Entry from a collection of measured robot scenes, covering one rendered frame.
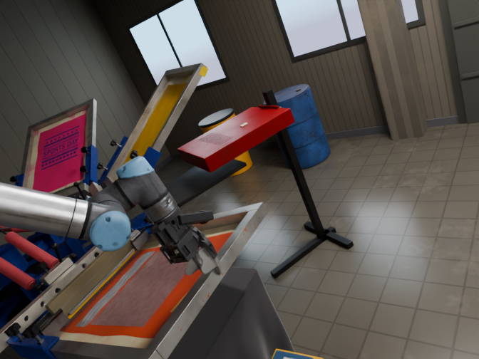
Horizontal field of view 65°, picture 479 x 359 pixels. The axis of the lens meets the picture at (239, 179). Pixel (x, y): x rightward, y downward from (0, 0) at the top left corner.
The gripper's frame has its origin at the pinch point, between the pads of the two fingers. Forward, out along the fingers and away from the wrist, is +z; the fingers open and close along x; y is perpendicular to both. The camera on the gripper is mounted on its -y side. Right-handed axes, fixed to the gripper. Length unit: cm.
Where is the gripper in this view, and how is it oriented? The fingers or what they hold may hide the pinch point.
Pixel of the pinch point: (213, 268)
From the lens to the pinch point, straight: 101.9
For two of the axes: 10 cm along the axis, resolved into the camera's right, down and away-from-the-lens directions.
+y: -4.6, 5.3, -7.1
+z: 5.1, 8.1, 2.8
